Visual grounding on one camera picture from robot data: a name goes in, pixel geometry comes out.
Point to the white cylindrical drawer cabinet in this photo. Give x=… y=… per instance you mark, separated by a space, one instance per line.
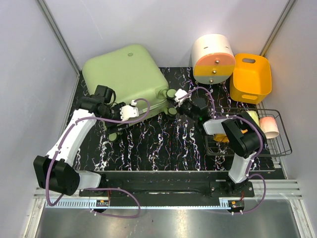
x=212 y=58

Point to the yellow plate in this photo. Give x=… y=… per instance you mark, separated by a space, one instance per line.
x=221 y=138

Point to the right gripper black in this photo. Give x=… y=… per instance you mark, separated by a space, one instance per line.
x=179 y=108

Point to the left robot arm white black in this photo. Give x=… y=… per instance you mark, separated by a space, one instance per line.
x=54 y=171

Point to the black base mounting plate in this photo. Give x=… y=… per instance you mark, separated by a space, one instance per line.
x=210 y=183

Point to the black wire rack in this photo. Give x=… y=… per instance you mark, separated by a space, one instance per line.
x=276 y=147

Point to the orange plastic basket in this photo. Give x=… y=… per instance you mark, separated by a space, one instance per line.
x=251 y=80

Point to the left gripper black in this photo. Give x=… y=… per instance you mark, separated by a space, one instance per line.
x=112 y=127

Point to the green hard-shell suitcase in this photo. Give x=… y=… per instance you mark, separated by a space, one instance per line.
x=132 y=74

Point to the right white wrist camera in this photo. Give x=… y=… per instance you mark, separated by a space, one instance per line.
x=180 y=95

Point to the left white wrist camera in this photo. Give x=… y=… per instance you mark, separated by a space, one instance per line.
x=129 y=111

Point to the pink white cup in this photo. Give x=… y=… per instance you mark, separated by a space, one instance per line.
x=269 y=127

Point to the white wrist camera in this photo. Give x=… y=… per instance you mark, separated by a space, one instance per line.
x=129 y=111
x=180 y=95

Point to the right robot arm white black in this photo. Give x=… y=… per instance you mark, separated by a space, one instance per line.
x=246 y=139

